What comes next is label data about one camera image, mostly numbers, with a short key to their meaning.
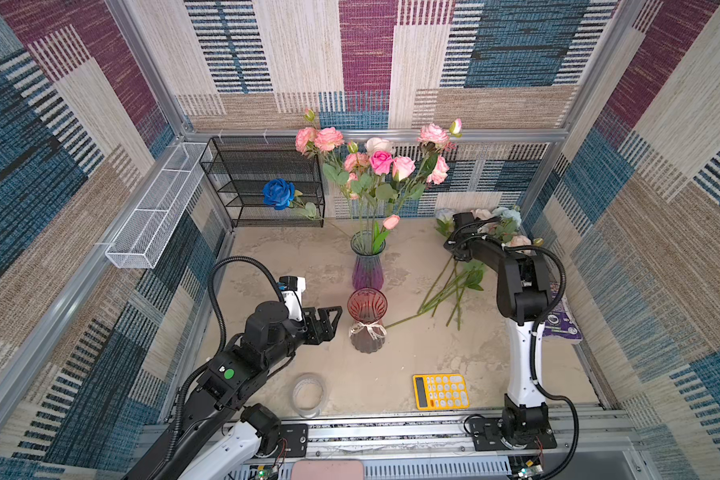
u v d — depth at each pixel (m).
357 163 0.78
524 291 0.62
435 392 0.79
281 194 0.67
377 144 0.76
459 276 1.05
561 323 0.91
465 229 0.89
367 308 0.81
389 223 0.79
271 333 0.50
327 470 0.69
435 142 0.69
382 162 0.69
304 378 0.79
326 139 0.75
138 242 0.70
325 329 0.61
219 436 0.61
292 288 0.61
